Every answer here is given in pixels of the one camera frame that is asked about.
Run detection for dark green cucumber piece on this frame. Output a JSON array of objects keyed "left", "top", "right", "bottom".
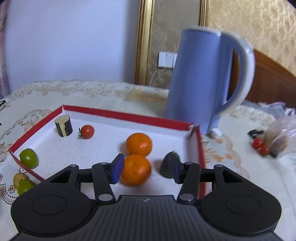
[{"left": 159, "top": 151, "right": 181, "bottom": 179}]

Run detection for cut eggplant piece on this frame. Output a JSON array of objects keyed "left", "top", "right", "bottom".
[{"left": 54, "top": 114, "right": 73, "bottom": 137}]

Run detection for white wall switch panel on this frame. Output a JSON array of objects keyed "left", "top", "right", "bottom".
[{"left": 157, "top": 51, "right": 178, "bottom": 69}]

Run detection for cream embroidered tablecloth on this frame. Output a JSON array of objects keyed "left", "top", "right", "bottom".
[{"left": 1, "top": 80, "right": 295, "bottom": 240}]

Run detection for red shallow cardboard box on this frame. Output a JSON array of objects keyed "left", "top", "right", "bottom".
[{"left": 9, "top": 105, "right": 205, "bottom": 196}]

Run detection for black eyeglasses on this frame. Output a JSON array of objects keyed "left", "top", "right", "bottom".
[{"left": 0, "top": 99, "right": 7, "bottom": 127}]

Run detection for yellow-brown longan fruit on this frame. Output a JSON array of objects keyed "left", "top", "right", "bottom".
[{"left": 13, "top": 173, "right": 29, "bottom": 189}]

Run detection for grey bedding clothes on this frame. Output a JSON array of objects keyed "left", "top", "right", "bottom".
[{"left": 242, "top": 100, "right": 295, "bottom": 119}]

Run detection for gold picture frame moulding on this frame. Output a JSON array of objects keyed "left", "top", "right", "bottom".
[{"left": 134, "top": 1, "right": 209, "bottom": 88}]

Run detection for plastic bag with brush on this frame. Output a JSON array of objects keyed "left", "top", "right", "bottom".
[{"left": 247, "top": 114, "right": 295, "bottom": 158}]

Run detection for red cherry tomato pair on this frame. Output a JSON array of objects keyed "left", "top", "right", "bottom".
[{"left": 252, "top": 138, "right": 270, "bottom": 157}]

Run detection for blue electric kettle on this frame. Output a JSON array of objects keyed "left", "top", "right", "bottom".
[{"left": 165, "top": 26, "right": 255, "bottom": 136}]

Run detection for brown wooden headboard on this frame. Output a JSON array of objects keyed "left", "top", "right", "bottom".
[{"left": 227, "top": 49, "right": 296, "bottom": 110}]

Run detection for orange mandarin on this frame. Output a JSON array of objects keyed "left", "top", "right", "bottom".
[
  {"left": 125, "top": 133, "right": 152, "bottom": 157},
  {"left": 121, "top": 155, "right": 152, "bottom": 187}
]

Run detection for small green-yellow fruit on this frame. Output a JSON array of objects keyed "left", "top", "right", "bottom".
[{"left": 18, "top": 179, "right": 36, "bottom": 196}]

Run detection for large green tomato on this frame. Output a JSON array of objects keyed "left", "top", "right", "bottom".
[{"left": 19, "top": 148, "right": 39, "bottom": 169}]

